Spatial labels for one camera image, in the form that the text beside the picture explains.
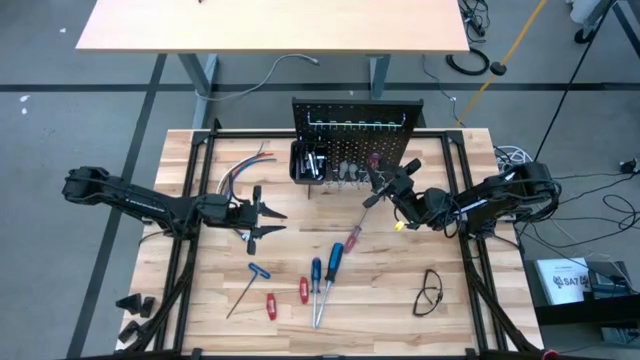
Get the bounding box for white printed booklet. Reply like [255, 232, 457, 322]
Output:
[533, 256, 592, 306]

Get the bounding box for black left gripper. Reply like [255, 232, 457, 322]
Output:
[199, 184, 289, 256]

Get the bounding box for metal multi-hook rail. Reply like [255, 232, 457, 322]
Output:
[305, 110, 407, 132]

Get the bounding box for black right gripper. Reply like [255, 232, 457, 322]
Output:
[361, 158, 432, 230]

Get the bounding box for blue T-handle hex key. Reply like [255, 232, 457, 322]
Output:
[225, 262, 272, 320]

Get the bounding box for white wire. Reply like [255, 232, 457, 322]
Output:
[217, 155, 252, 199]

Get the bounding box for white cable coil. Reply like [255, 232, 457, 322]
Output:
[492, 144, 534, 174]

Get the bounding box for tangled floor cables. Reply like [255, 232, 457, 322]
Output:
[457, 0, 494, 40]

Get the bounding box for black plastic pegboard bin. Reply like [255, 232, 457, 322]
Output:
[289, 140, 330, 186]

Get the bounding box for grey cable with plug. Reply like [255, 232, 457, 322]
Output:
[194, 52, 321, 103]

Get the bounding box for blue wire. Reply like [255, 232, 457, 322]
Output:
[226, 156, 278, 199]

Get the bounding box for coiled black floor cable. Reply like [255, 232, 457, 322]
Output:
[445, 46, 492, 78]

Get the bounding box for black floor cable loop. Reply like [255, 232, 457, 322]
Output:
[602, 193, 639, 236]

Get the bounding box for metal wire ring holder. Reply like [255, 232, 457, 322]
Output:
[324, 169, 391, 194]

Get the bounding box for black metal pegboard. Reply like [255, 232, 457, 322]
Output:
[291, 96, 425, 187]

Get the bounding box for clear blue handled screwdriver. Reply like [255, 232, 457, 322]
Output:
[310, 256, 323, 330]

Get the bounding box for white trash bin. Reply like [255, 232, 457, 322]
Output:
[567, 0, 601, 24]

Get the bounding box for light wooden desk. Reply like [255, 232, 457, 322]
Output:
[74, 0, 471, 130]

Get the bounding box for black safety glasses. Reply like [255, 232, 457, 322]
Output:
[411, 268, 445, 318]

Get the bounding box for large blue black screwdriver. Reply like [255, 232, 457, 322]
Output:
[313, 241, 346, 329]

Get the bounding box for red T-handle hex key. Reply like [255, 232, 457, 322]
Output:
[234, 292, 278, 322]
[272, 275, 311, 306]

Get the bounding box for thin black taut cable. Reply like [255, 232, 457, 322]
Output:
[532, 0, 617, 162]

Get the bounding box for black side cart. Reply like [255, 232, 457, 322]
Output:
[522, 257, 640, 329]

